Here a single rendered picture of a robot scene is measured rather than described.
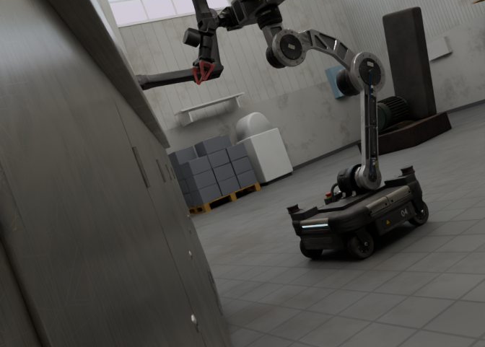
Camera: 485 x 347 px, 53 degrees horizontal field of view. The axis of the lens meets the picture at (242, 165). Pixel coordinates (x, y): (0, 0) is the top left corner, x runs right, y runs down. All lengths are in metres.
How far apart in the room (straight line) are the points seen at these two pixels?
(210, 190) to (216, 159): 0.54
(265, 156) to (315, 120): 2.25
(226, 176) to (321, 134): 3.24
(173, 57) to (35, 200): 9.46
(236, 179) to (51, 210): 8.27
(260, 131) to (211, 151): 1.26
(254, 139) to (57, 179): 8.79
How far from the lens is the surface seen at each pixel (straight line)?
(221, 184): 8.31
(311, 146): 10.69
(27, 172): 0.19
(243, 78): 10.17
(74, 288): 0.19
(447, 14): 10.84
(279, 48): 2.59
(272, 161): 9.11
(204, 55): 2.11
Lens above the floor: 0.69
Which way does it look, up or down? 1 degrees down
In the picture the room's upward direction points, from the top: 20 degrees counter-clockwise
